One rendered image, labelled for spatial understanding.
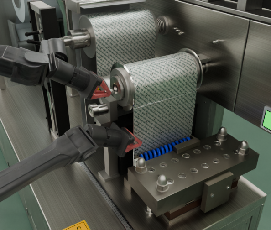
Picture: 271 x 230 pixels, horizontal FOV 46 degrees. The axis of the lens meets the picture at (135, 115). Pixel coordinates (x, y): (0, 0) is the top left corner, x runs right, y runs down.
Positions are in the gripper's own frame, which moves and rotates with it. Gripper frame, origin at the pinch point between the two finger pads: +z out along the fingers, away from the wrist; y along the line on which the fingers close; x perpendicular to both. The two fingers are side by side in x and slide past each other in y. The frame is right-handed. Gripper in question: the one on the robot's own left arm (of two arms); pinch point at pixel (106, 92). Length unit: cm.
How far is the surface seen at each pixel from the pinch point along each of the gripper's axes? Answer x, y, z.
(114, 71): 6.4, -0.6, -0.9
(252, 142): 4, -56, 218
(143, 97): 4.3, 8.3, 5.9
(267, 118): 17.1, 32.0, 29.8
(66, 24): 11, -68, 13
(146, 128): -3.7, 8.9, 13.2
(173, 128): -0.5, 9.6, 24.1
